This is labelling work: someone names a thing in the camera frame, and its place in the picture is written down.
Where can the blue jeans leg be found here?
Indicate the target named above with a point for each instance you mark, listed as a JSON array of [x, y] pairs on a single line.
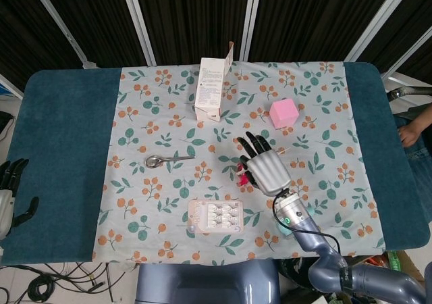
[[418, 169]]

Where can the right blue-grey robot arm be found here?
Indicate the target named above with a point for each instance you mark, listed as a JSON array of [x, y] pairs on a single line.
[[303, 229]]

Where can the metal spoon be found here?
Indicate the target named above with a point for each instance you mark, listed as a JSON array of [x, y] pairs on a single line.
[[153, 161]]

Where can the teal table cover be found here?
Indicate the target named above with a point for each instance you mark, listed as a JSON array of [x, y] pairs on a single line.
[[60, 131]]

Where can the white feather shuttlecock colourful base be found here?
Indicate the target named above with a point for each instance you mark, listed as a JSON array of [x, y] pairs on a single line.
[[242, 181]]

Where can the white cardboard carton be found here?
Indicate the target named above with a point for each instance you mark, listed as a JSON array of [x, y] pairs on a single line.
[[209, 88]]

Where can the person's bare hand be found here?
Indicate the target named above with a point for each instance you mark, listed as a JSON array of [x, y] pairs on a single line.
[[409, 135]]

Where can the clear blister pack tray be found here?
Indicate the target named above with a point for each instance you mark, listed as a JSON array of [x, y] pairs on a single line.
[[216, 216]]

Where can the white screen frame post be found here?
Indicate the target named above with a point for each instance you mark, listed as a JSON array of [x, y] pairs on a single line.
[[138, 20], [57, 20], [378, 20], [249, 20], [408, 52]]

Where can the grey metal tube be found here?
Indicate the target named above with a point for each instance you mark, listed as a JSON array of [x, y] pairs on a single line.
[[408, 91]]

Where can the floral tablecloth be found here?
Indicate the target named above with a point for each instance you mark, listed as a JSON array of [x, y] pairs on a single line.
[[168, 131]]

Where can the black pleated screen curtain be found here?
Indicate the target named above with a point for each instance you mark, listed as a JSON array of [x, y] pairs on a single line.
[[195, 13]]

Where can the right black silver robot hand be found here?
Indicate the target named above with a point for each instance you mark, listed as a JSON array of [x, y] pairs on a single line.
[[268, 174]]

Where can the black bin bag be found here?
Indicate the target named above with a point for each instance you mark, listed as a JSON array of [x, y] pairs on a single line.
[[297, 273]]

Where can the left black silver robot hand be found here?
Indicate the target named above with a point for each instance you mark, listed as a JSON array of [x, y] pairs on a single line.
[[5, 209]]

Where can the light blue plastic toy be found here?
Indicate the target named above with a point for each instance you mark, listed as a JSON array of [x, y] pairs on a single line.
[[286, 231]]

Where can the pink foam cube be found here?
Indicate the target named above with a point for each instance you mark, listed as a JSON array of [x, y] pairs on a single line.
[[284, 115]]

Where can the blue-grey robot torso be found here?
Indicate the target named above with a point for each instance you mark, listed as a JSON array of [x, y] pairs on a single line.
[[202, 283]]

